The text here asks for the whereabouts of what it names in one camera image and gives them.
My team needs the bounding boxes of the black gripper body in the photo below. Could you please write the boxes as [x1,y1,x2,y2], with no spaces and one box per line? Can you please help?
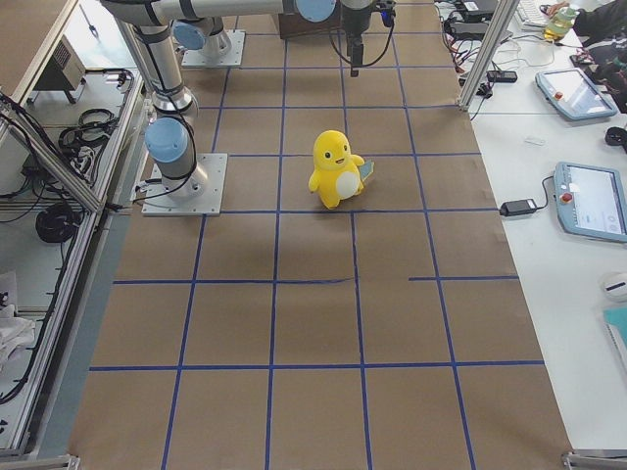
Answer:
[340,0,396,34]

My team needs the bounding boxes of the yellow plush dinosaur toy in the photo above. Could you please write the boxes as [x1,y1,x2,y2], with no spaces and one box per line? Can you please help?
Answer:
[308,130,374,210]

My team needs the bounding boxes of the yellow drink bottle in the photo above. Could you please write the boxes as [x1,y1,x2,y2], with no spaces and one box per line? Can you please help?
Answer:
[543,6,579,42]

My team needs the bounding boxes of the teach pendant far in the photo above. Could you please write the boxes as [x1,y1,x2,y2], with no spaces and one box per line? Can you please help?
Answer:
[535,69,618,120]

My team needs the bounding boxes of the teach pendant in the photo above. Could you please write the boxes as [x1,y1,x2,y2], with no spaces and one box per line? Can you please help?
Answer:
[554,162,626,244]
[535,69,618,120]

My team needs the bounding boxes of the black power adapter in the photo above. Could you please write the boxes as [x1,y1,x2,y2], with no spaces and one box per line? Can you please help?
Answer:
[499,199,538,217]

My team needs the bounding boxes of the teach pendant near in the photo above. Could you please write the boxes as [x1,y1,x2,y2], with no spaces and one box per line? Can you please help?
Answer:
[554,162,626,244]

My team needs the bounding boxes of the white computer mouse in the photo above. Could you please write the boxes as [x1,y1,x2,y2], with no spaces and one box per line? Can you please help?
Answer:
[601,272,626,302]

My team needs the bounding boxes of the aluminium frame post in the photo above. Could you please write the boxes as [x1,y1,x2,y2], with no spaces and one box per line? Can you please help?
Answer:
[458,0,518,111]

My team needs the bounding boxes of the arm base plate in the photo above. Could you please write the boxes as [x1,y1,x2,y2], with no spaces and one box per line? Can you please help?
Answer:
[141,153,228,216]
[181,29,246,69]

